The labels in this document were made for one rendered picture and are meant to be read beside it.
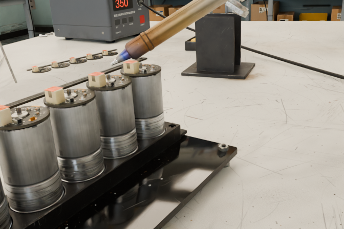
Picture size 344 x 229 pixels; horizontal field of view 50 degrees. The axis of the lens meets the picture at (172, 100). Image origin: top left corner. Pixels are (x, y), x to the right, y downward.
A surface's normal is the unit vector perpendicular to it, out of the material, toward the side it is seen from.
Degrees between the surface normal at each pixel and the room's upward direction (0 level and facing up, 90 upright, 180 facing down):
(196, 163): 0
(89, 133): 90
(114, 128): 90
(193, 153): 0
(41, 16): 90
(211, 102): 0
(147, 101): 90
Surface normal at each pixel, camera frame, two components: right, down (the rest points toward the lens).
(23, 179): 0.14, 0.32
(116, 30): 0.83, 0.14
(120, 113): 0.48, 0.27
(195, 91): -0.06, -0.94
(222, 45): -0.39, 0.33
